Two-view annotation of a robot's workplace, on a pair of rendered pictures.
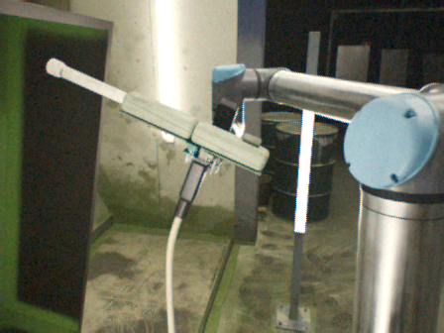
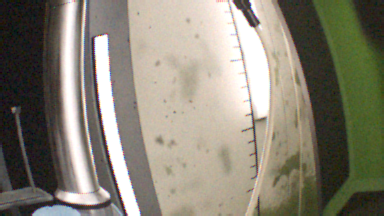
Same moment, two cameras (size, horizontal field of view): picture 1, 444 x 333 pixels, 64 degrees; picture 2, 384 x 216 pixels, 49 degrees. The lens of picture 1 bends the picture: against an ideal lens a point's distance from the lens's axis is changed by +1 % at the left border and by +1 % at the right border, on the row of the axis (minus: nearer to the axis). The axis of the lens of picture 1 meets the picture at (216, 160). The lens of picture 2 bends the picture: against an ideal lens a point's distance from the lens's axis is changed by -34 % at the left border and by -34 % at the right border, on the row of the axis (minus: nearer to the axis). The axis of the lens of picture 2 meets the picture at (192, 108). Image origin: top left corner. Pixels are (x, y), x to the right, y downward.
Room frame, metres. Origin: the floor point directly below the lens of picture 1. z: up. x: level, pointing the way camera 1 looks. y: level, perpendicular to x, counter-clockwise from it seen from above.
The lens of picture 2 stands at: (1.30, -0.95, 1.18)
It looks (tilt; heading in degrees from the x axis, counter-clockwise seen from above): 6 degrees down; 128
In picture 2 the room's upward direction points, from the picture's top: 9 degrees counter-clockwise
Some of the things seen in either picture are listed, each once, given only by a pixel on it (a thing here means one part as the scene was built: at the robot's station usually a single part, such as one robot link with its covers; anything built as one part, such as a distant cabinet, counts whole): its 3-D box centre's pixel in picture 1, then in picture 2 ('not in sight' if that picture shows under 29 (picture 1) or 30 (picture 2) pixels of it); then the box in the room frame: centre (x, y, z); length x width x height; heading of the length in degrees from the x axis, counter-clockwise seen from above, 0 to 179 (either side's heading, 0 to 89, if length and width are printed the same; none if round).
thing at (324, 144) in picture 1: (302, 171); not in sight; (3.27, -0.85, 0.44); 0.59 x 0.58 x 0.89; 2
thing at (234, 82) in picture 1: (231, 87); not in sight; (0.99, -0.04, 1.45); 0.12 x 0.09 x 0.12; 114
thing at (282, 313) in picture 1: (292, 318); not in sight; (1.78, -0.47, 0.01); 0.20 x 0.20 x 0.01; 78
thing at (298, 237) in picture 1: (301, 192); not in sight; (1.78, -0.47, 0.82); 0.05 x 0.05 x 1.64; 78
